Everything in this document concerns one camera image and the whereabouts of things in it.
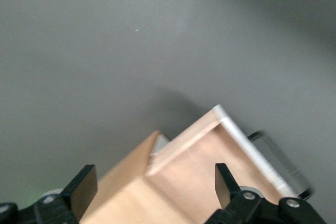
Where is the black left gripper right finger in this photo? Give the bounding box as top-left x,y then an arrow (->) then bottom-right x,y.
206,163 -> 326,224

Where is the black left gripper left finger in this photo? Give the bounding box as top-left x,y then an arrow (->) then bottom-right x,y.
0,164 -> 98,224

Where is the wooden drawer with white front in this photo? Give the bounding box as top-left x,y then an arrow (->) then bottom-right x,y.
145,104 -> 313,224

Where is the black metal drawer handle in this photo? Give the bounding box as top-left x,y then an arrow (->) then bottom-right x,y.
246,130 -> 315,200

